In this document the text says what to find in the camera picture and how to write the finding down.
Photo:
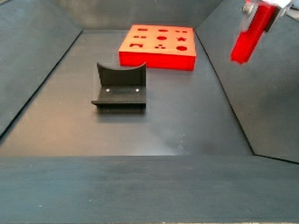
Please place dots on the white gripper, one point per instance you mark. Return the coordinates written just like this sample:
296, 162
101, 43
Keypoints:
250, 8

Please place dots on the red star prism peg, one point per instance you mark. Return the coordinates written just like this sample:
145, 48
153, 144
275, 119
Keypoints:
250, 36

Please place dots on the red shape sorter board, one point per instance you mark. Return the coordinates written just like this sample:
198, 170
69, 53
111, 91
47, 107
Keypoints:
160, 46

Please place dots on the black curved holder stand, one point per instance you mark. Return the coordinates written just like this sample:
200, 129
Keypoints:
121, 86

